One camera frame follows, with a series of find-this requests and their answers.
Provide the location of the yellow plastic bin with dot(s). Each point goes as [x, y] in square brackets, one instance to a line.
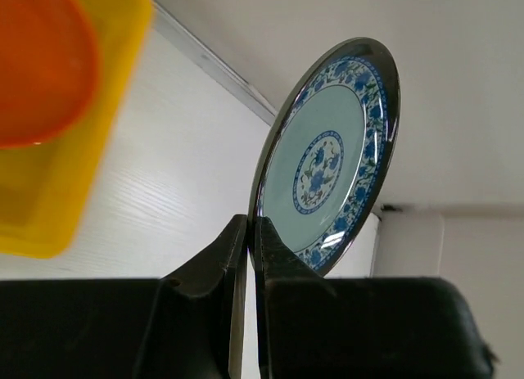
[44, 187]

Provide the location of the blue patterned plate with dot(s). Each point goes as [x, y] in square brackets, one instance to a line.
[327, 154]

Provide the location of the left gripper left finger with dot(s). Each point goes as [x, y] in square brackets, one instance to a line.
[187, 324]

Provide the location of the orange plate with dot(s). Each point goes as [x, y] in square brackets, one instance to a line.
[50, 69]

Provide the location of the aluminium rail right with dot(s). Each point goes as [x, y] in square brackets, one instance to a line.
[208, 61]

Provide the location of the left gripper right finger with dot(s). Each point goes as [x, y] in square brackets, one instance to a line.
[310, 326]

